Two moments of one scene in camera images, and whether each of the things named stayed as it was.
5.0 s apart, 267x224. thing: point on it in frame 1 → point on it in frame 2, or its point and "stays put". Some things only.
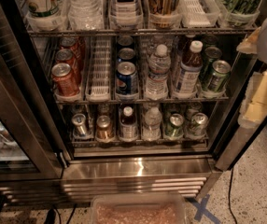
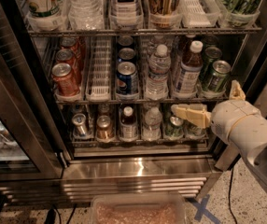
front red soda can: [64, 82] stays put
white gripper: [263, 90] → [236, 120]
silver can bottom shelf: [80, 128] stays put
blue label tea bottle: [189, 72] stays put
